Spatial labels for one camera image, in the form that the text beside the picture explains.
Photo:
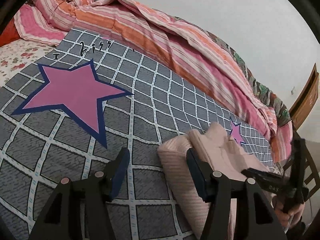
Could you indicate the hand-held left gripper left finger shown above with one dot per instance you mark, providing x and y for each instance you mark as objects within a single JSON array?
[{"x": 120, "y": 170}]

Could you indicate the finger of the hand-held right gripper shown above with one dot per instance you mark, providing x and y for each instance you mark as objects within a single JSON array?
[{"x": 265, "y": 180}]

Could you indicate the pink knit sweater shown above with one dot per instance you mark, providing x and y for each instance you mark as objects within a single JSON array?
[{"x": 180, "y": 170}]

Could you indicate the brown wooden door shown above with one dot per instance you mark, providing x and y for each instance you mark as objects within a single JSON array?
[{"x": 307, "y": 105}]

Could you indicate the person's right hand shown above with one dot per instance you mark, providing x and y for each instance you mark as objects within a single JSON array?
[{"x": 295, "y": 213}]

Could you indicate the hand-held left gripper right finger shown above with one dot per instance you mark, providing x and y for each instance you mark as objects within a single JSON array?
[{"x": 197, "y": 178}]

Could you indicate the white wall switch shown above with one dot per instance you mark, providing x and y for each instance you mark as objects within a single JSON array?
[{"x": 293, "y": 90}]

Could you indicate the floral bedsheet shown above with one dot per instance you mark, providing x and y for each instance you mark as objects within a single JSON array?
[{"x": 15, "y": 60}]

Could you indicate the grey checked star blanket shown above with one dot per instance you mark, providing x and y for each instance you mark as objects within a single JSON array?
[{"x": 150, "y": 105}]

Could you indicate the pink orange striped quilt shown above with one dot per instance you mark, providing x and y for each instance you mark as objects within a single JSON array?
[{"x": 140, "y": 25}]

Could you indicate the red pillow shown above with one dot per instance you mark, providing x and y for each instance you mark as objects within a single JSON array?
[{"x": 8, "y": 36}]

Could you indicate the green red patterned blanket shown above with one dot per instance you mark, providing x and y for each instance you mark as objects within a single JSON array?
[{"x": 262, "y": 92}]

